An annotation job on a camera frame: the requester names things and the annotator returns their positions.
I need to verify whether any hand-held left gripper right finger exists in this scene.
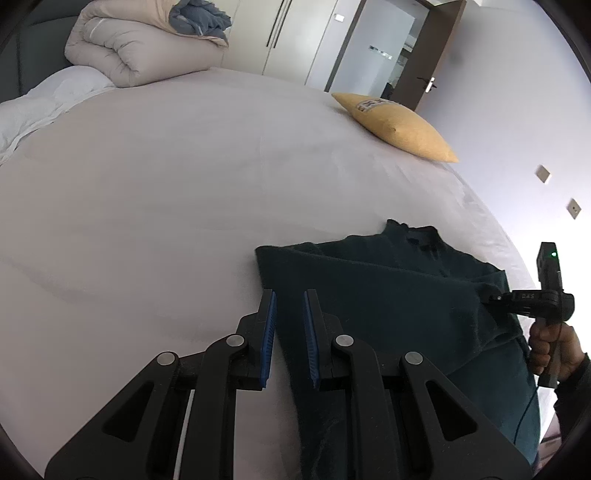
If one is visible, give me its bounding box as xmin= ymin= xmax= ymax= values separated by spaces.
xmin=302 ymin=288 xmax=534 ymax=480

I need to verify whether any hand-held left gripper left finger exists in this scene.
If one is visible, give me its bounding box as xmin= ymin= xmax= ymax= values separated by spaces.
xmin=45 ymin=288 xmax=278 ymax=480

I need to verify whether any dark green sweater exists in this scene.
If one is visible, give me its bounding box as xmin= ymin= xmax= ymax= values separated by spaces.
xmin=255 ymin=219 xmax=541 ymax=480

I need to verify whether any person's right forearm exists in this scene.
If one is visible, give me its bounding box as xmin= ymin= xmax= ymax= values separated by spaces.
xmin=553 ymin=353 xmax=591 ymax=446

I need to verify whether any person's right hand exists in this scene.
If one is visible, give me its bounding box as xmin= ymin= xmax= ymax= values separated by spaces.
xmin=527 ymin=322 xmax=585 ymax=384

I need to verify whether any bed with white sheet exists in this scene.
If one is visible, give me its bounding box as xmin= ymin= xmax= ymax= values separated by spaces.
xmin=0 ymin=67 xmax=541 ymax=480

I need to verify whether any yellow pillow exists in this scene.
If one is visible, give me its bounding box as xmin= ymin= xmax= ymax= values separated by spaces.
xmin=331 ymin=92 xmax=460 ymax=163

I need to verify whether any brown door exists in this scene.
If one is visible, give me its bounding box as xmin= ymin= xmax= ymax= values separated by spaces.
xmin=397 ymin=0 xmax=467 ymax=112

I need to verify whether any white wardrobe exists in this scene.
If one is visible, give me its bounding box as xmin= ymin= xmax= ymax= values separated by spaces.
xmin=222 ymin=0 xmax=365 ymax=88

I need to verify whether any folded beige duvet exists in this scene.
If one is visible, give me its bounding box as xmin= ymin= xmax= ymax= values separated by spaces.
xmin=65 ymin=0 xmax=227 ymax=88

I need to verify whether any white quilted pillow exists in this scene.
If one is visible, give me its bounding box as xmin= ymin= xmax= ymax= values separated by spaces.
xmin=0 ymin=65 xmax=116 ymax=164

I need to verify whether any folded blue-grey blanket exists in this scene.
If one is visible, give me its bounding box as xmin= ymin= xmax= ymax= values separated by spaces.
xmin=168 ymin=0 xmax=232 ymax=47

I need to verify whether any dark grey padded headboard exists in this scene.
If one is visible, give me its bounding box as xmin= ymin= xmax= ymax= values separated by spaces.
xmin=0 ymin=16 xmax=84 ymax=103

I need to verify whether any thin black cable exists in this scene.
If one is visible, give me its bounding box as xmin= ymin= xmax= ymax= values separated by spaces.
xmin=513 ymin=382 xmax=541 ymax=446

